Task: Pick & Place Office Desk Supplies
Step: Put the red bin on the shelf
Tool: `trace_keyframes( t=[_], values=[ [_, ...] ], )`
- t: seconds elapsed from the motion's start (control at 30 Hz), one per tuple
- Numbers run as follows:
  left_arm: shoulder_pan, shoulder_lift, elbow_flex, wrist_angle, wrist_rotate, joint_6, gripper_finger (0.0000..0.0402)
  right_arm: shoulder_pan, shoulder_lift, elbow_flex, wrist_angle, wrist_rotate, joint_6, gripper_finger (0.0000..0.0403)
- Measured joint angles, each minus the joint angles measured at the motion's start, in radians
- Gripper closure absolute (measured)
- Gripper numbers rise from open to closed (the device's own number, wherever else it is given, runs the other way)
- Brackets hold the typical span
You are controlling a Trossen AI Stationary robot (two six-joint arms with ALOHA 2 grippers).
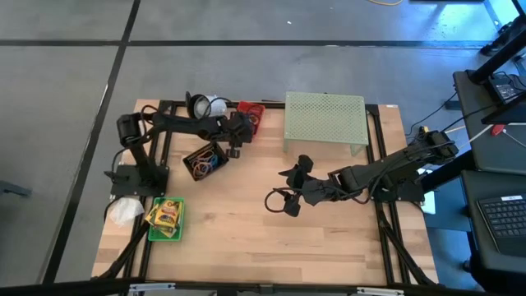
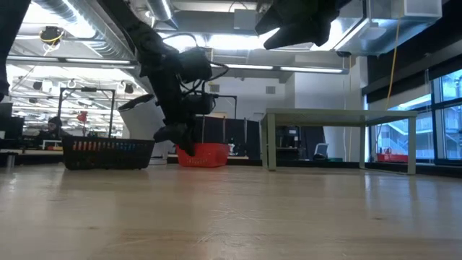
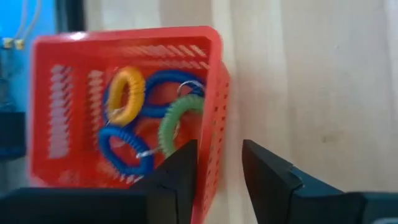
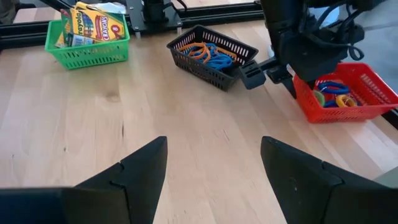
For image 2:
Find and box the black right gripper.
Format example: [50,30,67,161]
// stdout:
[255,0,353,51]

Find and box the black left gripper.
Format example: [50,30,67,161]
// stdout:
[153,68,196,157]

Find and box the red plastic basket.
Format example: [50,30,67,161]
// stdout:
[175,142,231,168]

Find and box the long ceiling light strip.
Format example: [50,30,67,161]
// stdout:
[5,53,349,75]

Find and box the black partition panel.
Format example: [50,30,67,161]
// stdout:
[191,115,261,162]

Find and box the black plastic basket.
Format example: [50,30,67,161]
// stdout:
[61,135,157,170]

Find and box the green perforated metal shelf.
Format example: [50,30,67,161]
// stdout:
[259,108,418,176]

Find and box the person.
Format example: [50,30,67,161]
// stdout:
[35,116,68,142]

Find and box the red crate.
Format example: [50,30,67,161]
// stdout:
[376,147,408,163]

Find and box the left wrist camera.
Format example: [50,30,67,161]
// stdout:
[183,92,219,116]

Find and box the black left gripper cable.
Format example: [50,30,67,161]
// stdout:
[180,66,231,97]

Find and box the black metal gantry frame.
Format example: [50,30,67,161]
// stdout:
[212,92,238,118]
[56,86,116,139]

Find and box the silver box ventilation duct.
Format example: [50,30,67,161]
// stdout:
[335,0,443,55]

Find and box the yellow hanging cable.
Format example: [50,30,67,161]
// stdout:
[384,17,401,111]

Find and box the black aluminium table frame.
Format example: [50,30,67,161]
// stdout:
[0,149,462,174]

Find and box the silver corrugated ventilation duct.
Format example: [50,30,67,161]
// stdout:
[32,0,145,61]

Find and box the black ceiling cable reel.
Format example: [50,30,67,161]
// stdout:
[38,25,66,46]

